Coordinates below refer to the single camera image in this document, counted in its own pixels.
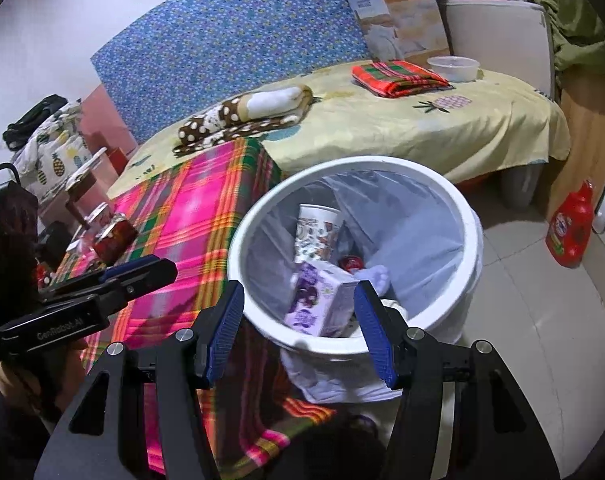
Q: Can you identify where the red soda can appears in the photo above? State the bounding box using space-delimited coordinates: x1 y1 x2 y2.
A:
92 214 139 266

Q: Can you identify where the purple milk carton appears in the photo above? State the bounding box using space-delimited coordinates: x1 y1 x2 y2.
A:
284 260 357 337

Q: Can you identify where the pink brown milk carton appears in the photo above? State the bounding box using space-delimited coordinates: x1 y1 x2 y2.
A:
80 202 114 238

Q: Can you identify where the translucent trash bag liner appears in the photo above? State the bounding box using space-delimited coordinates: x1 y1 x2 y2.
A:
228 156 484 404

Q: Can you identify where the white round trash bin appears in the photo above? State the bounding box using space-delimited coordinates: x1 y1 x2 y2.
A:
228 156 483 361

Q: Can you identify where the person left hand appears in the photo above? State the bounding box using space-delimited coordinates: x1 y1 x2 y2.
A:
0 339 88 414

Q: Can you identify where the pink brown tumbler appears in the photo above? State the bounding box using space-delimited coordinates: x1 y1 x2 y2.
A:
65 169 108 228

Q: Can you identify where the pink plaid tablecloth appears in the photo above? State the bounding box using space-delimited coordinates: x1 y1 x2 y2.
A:
81 139 334 479

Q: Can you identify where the pink storage box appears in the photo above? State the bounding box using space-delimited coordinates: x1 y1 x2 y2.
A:
39 148 119 226

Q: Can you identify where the pineapple print bedding bundle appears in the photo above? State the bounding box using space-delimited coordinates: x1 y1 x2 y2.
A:
12 101 93 202

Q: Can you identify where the black clothing on bundle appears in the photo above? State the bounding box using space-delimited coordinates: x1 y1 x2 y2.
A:
2 94 68 152

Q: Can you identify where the red detergent bottle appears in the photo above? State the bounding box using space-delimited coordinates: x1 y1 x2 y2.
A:
545 180 595 269

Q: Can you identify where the yellow bed sheet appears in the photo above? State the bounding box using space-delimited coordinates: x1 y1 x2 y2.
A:
106 58 573 201

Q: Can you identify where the brown polka dot blanket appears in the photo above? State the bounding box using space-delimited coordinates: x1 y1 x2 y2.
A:
172 84 315 157

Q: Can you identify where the folded red plaid cloth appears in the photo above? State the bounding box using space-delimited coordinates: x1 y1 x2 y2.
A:
351 60 452 99

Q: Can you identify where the white plastic bowl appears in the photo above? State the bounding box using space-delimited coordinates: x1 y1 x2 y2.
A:
427 55 481 82

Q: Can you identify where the blue floral headboard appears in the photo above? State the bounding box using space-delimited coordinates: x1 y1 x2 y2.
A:
91 0 369 142

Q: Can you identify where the cardboard bedding box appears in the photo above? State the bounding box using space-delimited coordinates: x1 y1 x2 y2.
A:
346 0 451 66

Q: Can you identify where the wooden board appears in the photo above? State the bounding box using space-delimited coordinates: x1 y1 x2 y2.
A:
545 67 605 219

